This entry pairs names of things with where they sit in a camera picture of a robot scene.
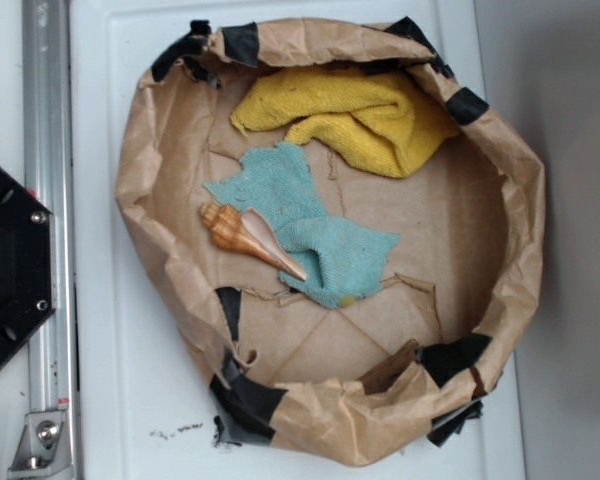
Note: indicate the brown spiral conch shell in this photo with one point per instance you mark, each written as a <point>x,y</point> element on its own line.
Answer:
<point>248,232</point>

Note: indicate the teal terry cloth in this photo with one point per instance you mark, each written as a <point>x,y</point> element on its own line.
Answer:
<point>342,258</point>

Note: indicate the brown paper bag bin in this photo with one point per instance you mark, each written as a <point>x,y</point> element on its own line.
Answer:
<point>356,383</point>

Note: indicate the yellow microfiber cloth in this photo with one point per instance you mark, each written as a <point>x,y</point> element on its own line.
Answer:
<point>383,123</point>

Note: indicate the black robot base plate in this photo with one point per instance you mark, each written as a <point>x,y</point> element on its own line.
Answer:
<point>26,275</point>

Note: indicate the aluminium extrusion rail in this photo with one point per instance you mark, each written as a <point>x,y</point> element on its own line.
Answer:
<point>53,363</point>

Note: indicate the metal corner bracket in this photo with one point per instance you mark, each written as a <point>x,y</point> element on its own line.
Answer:
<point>44,450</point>

